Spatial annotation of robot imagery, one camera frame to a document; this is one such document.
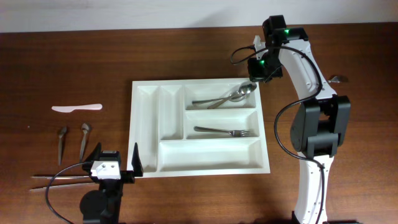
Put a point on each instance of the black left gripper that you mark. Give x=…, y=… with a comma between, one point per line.
x=129, y=175

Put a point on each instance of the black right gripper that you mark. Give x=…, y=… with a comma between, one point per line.
x=255, y=73

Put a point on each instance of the white cutlery tray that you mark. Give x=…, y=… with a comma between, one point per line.
x=162, y=120

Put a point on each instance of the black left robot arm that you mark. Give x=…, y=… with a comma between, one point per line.
x=102, y=206

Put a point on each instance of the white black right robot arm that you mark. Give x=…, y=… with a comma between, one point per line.
x=319, y=126

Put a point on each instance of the upper metal chopstick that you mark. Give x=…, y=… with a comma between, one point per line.
x=60, y=177

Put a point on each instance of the metal chopstick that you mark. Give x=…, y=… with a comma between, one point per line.
x=37, y=189
x=60, y=177

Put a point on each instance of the small metal spoon right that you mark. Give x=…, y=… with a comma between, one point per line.
x=86, y=128

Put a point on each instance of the small metal spoon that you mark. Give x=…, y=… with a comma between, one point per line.
x=86, y=128
x=61, y=134

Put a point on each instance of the small metal spoon left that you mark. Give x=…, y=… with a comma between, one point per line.
x=61, y=134

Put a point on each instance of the pink plastic knife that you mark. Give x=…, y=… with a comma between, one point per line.
x=69, y=109

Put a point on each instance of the lower metal chopstick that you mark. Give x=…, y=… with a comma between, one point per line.
x=37, y=189

